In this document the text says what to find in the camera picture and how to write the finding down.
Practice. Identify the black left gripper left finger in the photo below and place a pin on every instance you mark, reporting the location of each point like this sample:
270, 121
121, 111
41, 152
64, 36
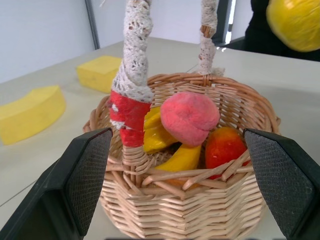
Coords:
75, 185

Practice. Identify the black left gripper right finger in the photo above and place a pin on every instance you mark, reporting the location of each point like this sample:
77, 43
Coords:
282, 185

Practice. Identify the yellow round fruit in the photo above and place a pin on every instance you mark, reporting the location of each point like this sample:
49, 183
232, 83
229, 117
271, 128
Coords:
296, 22

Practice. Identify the red orange mango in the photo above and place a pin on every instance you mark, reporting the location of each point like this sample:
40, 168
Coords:
221, 150

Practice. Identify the curved yellow foam block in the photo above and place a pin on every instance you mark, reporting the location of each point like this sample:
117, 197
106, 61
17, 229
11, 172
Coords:
30, 113

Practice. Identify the yellow carambola fruit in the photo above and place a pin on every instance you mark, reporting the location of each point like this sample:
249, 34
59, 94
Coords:
156, 136

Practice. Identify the yellow banana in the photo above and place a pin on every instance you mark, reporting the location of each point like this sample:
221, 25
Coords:
182, 160

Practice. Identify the pink peach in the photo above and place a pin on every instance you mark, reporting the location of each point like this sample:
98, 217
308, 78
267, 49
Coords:
188, 118

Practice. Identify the rectangular yellow foam block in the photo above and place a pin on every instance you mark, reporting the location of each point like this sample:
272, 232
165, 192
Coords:
98, 71

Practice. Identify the person in black clothing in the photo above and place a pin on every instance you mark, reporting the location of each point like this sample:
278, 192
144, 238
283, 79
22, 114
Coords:
260, 37

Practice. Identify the grey metal conduit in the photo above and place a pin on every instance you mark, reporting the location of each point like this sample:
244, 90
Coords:
91, 23

